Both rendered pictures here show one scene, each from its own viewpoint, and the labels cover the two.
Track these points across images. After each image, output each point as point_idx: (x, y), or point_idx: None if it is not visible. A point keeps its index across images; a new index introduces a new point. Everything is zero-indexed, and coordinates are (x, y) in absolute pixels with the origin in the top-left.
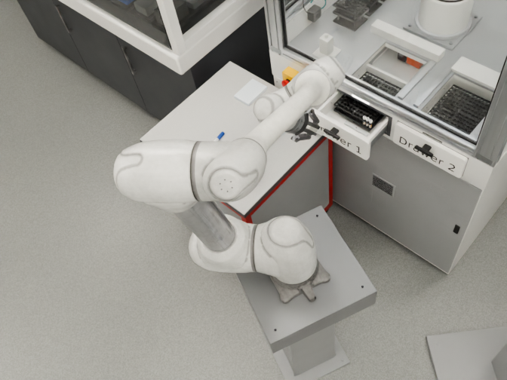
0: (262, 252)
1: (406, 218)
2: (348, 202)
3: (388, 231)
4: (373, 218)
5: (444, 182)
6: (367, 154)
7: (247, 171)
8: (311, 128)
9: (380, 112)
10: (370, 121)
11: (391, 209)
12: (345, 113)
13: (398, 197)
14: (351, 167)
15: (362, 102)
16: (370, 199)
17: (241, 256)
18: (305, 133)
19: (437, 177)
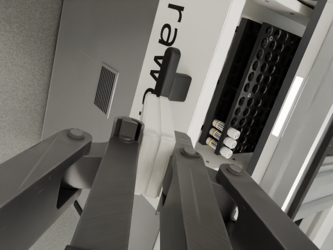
0: None
1: (74, 116)
2: (72, 0)
3: (56, 72)
4: (63, 47)
5: (130, 240)
6: None
7: None
8: (150, 152)
9: (251, 164)
10: (224, 154)
11: (79, 93)
12: (237, 58)
13: (94, 116)
14: (118, 21)
15: (275, 110)
16: (83, 51)
17: None
18: (79, 156)
19: (135, 231)
